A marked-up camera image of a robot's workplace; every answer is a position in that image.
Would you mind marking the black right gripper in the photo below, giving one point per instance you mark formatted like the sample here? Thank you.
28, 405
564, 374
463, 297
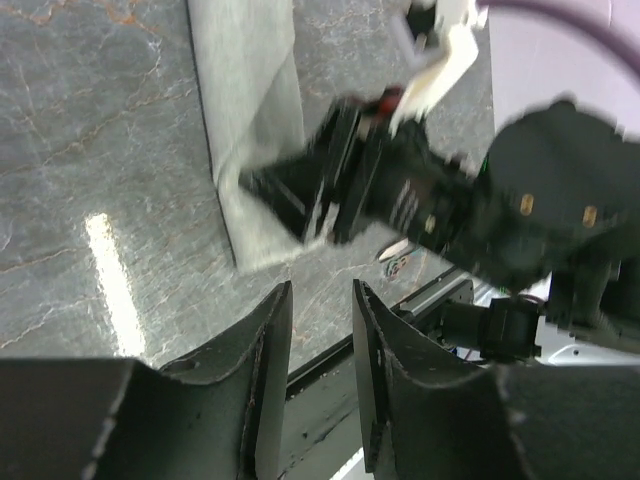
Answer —
372, 176

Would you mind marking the grey cloth napkin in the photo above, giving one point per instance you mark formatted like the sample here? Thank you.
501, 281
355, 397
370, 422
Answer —
253, 113

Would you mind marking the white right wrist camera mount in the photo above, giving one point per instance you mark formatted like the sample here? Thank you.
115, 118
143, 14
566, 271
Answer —
437, 41

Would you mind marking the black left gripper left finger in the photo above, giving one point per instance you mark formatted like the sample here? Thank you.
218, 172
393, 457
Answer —
213, 413

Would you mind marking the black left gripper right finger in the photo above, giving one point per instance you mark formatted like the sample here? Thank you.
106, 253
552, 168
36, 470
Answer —
425, 413

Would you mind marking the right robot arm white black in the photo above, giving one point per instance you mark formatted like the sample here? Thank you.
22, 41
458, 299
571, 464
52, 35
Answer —
556, 197

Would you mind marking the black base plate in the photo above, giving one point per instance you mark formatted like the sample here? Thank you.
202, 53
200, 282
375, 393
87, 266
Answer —
321, 436

